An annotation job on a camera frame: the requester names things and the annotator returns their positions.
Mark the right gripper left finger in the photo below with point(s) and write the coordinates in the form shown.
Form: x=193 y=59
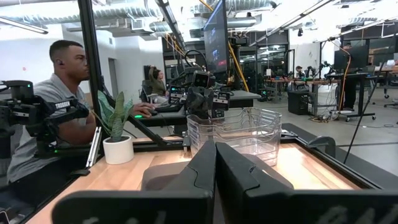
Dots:
x=192 y=199

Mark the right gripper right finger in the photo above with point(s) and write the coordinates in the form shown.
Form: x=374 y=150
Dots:
x=248 y=202

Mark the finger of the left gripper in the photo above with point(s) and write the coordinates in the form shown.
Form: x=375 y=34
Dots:
x=207 y=104
x=193 y=104

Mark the clear plastic basket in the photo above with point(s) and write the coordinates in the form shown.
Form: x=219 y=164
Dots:
x=248 y=113
x=248 y=155
x=264 y=124

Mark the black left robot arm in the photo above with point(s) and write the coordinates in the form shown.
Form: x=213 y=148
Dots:
x=186 y=74

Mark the dark grey desk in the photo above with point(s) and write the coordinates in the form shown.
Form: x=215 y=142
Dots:
x=245 y=98
x=168 y=118

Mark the black keyboard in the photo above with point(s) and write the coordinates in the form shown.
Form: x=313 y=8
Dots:
x=168 y=108

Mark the person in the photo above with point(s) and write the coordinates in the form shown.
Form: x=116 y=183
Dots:
x=349 y=90
x=299 y=71
x=158 y=84
x=68 y=62

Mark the black computer mouse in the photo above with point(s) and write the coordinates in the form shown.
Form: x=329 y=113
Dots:
x=154 y=112

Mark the person's hand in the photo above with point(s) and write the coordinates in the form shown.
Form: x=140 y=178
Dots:
x=143 y=109

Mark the black computer monitor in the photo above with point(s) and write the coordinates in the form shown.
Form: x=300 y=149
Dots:
x=216 y=40

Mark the black equipment case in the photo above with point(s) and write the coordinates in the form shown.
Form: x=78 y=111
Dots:
x=298 y=102

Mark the green plant in white pot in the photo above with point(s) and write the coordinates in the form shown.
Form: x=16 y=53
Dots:
x=118 y=152

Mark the long wooden workbench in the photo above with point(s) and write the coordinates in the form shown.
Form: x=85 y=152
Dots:
x=311 y=82

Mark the black table clamp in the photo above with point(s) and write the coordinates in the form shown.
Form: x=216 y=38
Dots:
x=323 y=141

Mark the silver metal bar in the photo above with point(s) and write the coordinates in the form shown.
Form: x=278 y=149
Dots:
x=94 y=146

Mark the black standing desk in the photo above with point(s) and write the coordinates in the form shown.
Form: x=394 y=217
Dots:
x=348 y=75

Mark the dark background monitor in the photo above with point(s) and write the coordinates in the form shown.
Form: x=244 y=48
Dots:
x=360 y=57

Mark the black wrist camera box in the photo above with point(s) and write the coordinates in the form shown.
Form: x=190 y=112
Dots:
x=202 y=79

